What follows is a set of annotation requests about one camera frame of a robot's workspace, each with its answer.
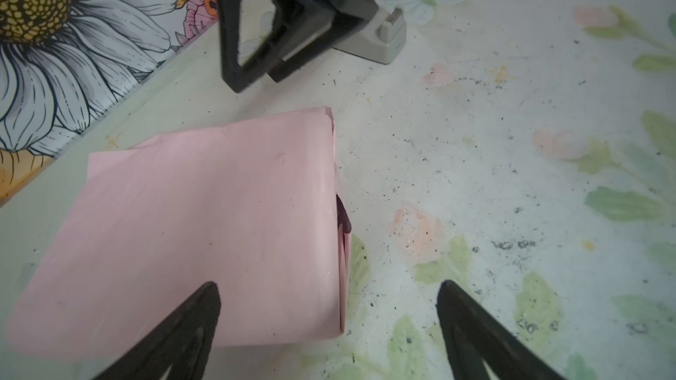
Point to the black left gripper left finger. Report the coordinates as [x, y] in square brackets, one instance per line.
[179, 346]

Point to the purple wrapping paper sheet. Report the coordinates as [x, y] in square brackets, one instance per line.
[251, 206]

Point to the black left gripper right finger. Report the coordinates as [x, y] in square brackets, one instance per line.
[477, 345]

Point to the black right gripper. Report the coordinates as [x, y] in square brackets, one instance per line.
[275, 38]

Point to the grey tape dispenser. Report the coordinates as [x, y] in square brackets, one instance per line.
[381, 40]

